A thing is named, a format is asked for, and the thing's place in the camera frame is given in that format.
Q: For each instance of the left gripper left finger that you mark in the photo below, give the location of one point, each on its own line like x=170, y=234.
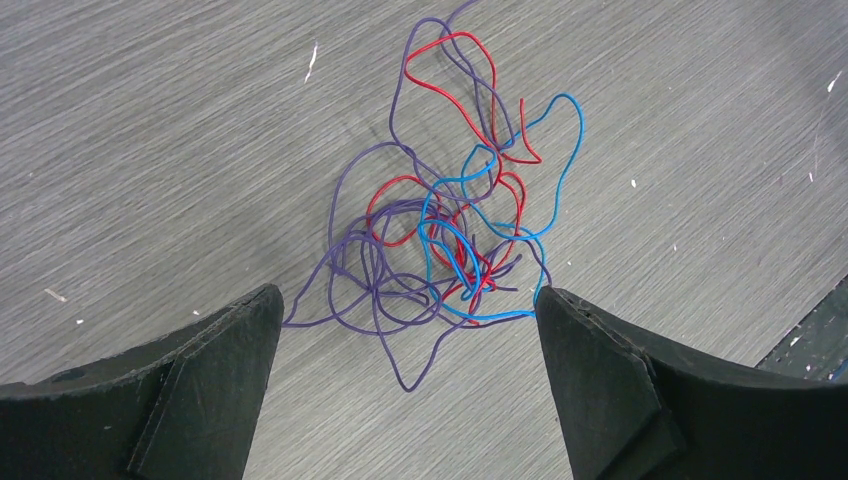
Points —
x=183, y=406

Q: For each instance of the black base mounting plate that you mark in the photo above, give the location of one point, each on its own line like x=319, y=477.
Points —
x=815, y=348

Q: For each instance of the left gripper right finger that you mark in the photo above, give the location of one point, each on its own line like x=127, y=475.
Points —
x=633, y=404

